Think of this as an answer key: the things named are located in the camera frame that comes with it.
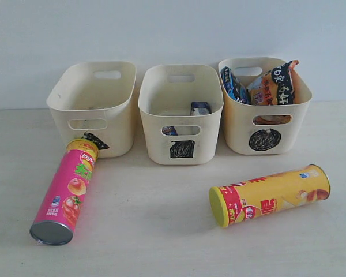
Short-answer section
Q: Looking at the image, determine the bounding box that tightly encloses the yellow Lays chips can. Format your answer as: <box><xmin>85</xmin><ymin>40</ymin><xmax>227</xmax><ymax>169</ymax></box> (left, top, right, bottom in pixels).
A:
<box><xmin>209</xmin><ymin>164</ymin><xmax>330</xmax><ymax>227</ymax></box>

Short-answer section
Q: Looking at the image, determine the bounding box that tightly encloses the blue white milk carton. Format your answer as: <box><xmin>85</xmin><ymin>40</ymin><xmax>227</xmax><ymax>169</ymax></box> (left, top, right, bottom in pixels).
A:
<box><xmin>161</xmin><ymin>101</ymin><xmax>212</xmax><ymax>136</ymax></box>

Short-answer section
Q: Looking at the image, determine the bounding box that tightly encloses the cream left plastic bin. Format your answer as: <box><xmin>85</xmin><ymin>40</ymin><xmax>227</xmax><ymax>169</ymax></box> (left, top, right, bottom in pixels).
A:
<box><xmin>46</xmin><ymin>61</ymin><xmax>137</xmax><ymax>158</ymax></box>

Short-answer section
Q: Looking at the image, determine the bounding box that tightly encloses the pink Lays chips can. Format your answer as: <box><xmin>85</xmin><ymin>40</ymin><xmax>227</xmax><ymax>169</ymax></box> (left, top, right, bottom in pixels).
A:
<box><xmin>29</xmin><ymin>138</ymin><xmax>99</xmax><ymax>245</ymax></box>

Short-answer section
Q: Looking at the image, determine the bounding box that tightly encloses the cream plastic bin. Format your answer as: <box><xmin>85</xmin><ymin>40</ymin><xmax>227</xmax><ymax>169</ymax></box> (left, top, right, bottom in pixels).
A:
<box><xmin>138</xmin><ymin>65</ymin><xmax>224</xmax><ymax>165</ymax></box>
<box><xmin>46</xmin><ymin>61</ymin><xmax>137</xmax><ymax>158</ymax></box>
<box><xmin>218</xmin><ymin>57</ymin><xmax>312</xmax><ymax>155</ymax></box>

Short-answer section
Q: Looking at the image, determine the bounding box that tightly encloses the orange noodle packet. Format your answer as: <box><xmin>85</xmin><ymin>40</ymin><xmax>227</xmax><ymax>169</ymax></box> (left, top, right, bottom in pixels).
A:
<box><xmin>246</xmin><ymin>60</ymin><xmax>299</xmax><ymax>106</ymax></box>

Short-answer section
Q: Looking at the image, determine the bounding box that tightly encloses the cream middle plastic bin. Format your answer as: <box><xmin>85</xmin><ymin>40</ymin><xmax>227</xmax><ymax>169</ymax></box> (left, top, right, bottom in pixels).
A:
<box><xmin>138</xmin><ymin>65</ymin><xmax>224</xmax><ymax>165</ymax></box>

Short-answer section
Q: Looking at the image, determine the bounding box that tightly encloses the cream right plastic bin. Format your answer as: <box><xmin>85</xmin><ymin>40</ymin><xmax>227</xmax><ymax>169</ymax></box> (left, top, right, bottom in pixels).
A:
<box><xmin>218</xmin><ymin>57</ymin><xmax>312</xmax><ymax>155</ymax></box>

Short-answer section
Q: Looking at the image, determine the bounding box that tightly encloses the blue snack bag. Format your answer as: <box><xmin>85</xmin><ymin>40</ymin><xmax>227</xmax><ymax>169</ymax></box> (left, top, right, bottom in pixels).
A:
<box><xmin>220</xmin><ymin>66</ymin><xmax>251</xmax><ymax>104</ymax></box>

